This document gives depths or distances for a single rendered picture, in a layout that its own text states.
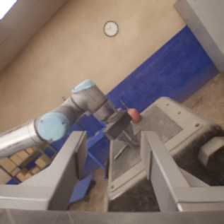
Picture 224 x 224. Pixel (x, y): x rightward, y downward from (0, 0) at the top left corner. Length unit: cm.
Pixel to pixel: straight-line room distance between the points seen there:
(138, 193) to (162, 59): 350
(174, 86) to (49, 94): 297
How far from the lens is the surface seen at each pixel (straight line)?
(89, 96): 61
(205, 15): 378
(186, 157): 58
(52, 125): 52
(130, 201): 64
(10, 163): 483
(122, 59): 376
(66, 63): 391
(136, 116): 93
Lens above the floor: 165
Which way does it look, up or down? 11 degrees down
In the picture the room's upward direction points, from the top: 42 degrees counter-clockwise
